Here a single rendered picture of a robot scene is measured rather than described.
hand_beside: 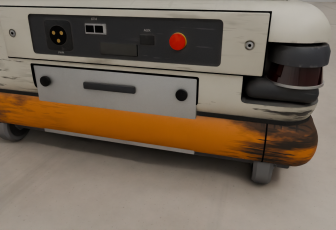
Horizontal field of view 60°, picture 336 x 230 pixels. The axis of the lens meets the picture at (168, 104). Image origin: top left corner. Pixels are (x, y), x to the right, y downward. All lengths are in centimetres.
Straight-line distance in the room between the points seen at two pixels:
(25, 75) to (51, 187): 19
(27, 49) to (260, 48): 36
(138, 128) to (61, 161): 18
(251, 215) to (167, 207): 12
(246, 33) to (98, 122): 27
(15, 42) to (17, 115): 14
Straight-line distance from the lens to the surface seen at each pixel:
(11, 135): 66
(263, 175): 48
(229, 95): 42
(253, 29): 39
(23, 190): 53
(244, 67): 40
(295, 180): 55
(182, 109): 44
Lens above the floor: 30
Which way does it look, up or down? 22 degrees down
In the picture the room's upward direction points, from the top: straight up
